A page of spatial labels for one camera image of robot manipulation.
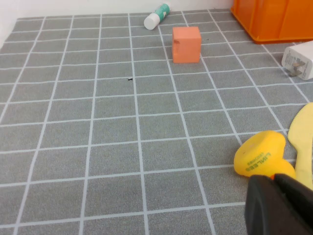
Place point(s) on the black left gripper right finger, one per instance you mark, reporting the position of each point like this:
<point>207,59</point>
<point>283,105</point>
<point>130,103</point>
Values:
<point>298,203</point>

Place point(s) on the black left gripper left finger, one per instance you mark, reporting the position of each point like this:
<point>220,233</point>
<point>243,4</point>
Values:
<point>264,210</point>

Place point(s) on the yellow rubber duck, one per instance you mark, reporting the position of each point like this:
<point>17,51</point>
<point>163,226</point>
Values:
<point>261,154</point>

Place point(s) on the yellow plastic knife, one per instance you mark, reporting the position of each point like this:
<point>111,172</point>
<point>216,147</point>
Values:
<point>303,142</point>

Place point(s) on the orange plastic cutlery crate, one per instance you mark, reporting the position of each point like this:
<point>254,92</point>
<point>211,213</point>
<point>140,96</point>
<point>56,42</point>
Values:
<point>274,19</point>

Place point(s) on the white USB charger plug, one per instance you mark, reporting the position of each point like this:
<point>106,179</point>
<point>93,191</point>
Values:
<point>299,61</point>

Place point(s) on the grey white-grid tablecloth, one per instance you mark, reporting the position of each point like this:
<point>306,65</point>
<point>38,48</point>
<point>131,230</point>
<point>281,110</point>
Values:
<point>97,147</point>

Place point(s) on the salmon foam cube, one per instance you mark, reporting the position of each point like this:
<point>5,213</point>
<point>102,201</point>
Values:
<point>185,46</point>

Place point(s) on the white green glue stick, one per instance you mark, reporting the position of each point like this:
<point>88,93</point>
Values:
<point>156,16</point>

